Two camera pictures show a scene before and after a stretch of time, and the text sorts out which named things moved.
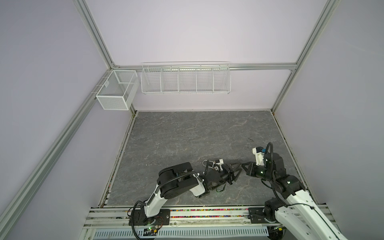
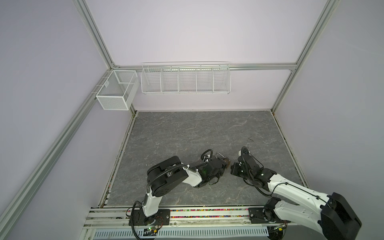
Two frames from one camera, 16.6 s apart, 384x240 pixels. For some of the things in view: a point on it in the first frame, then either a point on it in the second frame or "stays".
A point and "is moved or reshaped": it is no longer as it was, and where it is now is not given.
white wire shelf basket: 186,77 stays
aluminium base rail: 191,217 stays
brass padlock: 211,164 is moved or reshaped
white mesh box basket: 119,90 stays
